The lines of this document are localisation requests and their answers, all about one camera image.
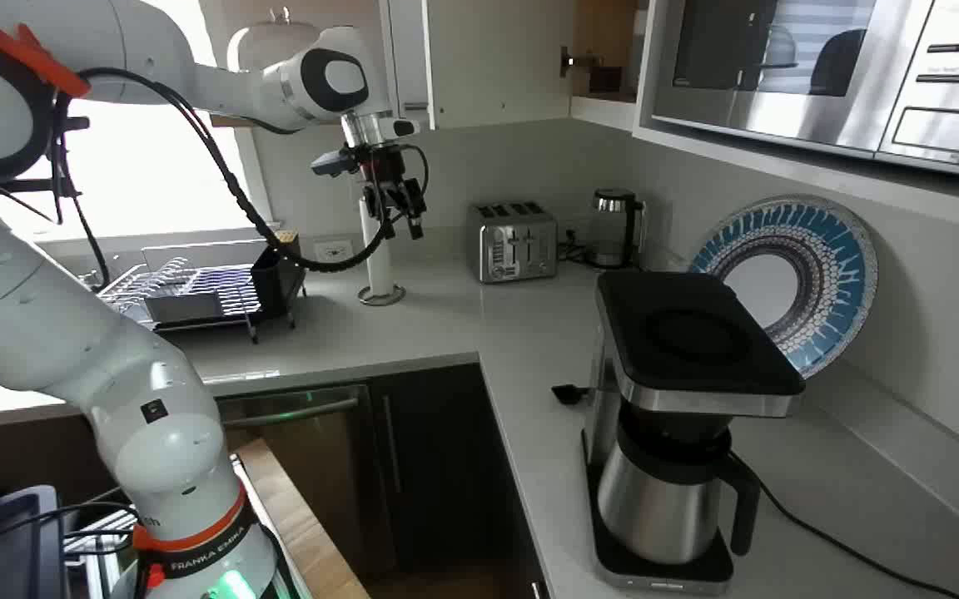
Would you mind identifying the small black coffee scoop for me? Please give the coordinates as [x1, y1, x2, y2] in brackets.
[550, 378, 597, 406]

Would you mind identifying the black coffee maker cord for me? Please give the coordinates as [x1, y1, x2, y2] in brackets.
[745, 471, 959, 599]

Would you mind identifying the silver four-slot toaster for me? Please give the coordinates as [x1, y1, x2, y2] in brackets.
[468, 201, 561, 285]

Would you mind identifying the dark lower kitchen cabinet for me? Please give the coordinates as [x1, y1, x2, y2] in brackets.
[216, 362, 550, 599]

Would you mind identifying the wooden board edge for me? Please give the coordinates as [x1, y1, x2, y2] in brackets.
[230, 436, 372, 599]

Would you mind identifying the glass cake stand dome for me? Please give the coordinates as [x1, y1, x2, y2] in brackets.
[221, 9, 321, 81]

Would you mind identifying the stainless steel microwave oven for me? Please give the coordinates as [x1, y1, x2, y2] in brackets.
[647, 0, 959, 184]

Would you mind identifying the white open cabinet door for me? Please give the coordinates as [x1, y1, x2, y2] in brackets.
[375, 0, 578, 134]

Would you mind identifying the black dish drying rack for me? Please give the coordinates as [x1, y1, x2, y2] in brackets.
[92, 255, 308, 342]

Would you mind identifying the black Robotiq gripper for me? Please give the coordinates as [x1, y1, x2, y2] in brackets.
[345, 140, 429, 242]

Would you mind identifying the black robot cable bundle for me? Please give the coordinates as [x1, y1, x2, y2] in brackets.
[71, 62, 400, 275]

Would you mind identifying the blue white decorative plate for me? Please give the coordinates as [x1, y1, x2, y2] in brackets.
[684, 192, 879, 384]

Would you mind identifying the steel electric kettle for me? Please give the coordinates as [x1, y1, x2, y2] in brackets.
[584, 186, 647, 273]

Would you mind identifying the black steel coffee maker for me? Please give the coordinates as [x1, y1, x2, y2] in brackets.
[578, 266, 808, 596]

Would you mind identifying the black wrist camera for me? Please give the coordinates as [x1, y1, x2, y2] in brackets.
[308, 147, 357, 184]

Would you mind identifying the stainless steel thermal carafe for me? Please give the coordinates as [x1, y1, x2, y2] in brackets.
[592, 414, 762, 569]

